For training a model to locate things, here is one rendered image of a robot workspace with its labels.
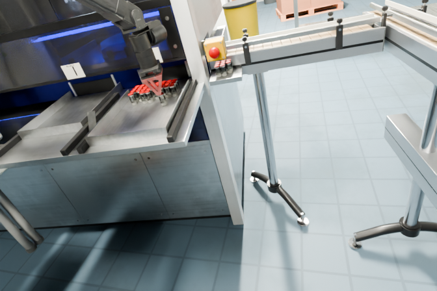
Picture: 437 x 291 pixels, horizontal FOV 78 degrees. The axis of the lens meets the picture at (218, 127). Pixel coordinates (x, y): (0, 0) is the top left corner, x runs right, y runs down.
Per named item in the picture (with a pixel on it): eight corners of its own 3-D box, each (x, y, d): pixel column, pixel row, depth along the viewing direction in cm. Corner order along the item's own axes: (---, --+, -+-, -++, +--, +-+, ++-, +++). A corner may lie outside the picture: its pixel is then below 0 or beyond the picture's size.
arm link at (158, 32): (113, 16, 83) (130, 10, 78) (140, 6, 90) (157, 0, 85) (131, 54, 89) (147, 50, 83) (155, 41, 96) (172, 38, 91)
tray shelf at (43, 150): (66, 102, 129) (64, 99, 128) (207, 78, 116) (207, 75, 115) (-17, 171, 89) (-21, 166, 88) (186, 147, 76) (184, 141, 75)
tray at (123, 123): (131, 97, 111) (127, 89, 110) (191, 87, 106) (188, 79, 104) (90, 147, 83) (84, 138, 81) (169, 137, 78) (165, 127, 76)
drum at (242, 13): (266, 48, 409) (260, -5, 371) (259, 60, 374) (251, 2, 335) (237, 51, 428) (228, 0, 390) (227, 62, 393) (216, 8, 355)
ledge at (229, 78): (214, 73, 120) (212, 69, 119) (242, 67, 118) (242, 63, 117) (210, 86, 109) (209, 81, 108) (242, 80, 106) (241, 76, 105)
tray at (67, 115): (73, 97, 127) (69, 91, 125) (123, 89, 122) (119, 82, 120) (22, 139, 99) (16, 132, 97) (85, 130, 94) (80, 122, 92)
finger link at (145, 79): (168, 87, 97) (160, 62, 93) (168, 95, 91) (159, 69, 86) (150, 91, 97) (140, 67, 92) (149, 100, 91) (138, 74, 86)
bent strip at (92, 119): (95, 126, 95) (87, 111, 92) (102, 125, 95) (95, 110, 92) (73, 151, 84) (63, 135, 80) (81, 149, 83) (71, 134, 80)
